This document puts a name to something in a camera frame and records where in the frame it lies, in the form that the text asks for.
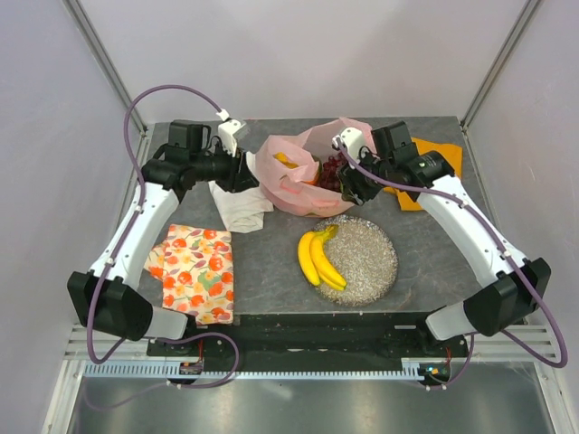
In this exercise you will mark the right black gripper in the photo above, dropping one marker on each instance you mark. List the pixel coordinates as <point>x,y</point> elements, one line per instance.
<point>353,188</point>

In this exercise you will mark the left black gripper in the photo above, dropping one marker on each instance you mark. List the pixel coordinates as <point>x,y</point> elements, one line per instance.
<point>239,175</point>

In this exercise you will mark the pink plastic bag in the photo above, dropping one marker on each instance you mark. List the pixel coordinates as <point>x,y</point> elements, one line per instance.
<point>284,187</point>

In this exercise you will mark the speckled glass plate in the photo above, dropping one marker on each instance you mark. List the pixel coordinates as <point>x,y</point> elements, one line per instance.
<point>364,255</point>

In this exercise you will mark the yellow fake banana bunch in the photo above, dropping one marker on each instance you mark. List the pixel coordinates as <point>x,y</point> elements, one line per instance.
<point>313,261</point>

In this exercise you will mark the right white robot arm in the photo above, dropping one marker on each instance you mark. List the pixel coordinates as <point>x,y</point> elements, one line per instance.
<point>511,284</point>

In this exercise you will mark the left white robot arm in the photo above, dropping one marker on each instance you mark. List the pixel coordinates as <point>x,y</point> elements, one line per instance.
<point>105,297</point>

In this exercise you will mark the fake dark grapes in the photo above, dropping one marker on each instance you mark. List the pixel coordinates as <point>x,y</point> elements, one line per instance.
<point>328,177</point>

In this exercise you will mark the fake orange fruit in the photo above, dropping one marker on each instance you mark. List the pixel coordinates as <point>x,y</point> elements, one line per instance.
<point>313,181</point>

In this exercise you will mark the white folded cloth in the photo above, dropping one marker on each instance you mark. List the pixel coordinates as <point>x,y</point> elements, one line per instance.
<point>241,212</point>

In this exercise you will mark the floral patterned cloth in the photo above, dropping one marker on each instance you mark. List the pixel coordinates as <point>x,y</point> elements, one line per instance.
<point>195,267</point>

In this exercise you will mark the orange folded t-shirt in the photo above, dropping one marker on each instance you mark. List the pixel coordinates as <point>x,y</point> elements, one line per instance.
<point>436,160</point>

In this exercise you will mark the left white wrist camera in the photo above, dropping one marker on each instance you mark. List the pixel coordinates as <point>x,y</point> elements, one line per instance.
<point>230,132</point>

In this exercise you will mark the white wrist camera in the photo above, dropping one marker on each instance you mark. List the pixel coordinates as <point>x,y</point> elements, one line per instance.
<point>352,139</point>
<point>230,132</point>

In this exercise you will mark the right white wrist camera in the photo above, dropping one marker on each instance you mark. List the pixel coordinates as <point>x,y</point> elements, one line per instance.
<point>352,139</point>

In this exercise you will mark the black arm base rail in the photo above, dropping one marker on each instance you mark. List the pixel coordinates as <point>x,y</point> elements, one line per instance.
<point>397,334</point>

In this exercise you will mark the grey slotted cable duct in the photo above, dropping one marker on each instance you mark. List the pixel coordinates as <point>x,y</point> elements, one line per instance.
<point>175,370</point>

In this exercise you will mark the aluminium frame profile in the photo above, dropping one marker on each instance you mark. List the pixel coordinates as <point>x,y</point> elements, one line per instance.
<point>88,31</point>

